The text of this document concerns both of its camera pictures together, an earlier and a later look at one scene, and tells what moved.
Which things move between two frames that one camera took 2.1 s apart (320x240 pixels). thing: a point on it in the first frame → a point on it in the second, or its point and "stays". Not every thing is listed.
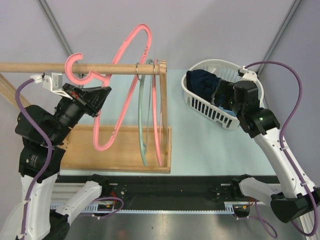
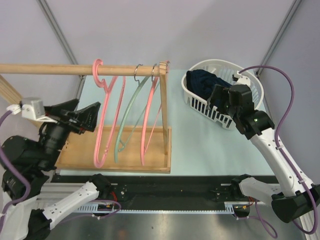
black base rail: [172, 189] stays
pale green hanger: [143, 144] → [119, 146]
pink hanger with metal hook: [154, 114] → [154, 82]
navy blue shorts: [202, 84] stays
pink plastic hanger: [106, 80] → [97, 163]
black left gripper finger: [93, 98] → [70, 105]
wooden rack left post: [8, 91] stays
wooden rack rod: [79, 68] stays
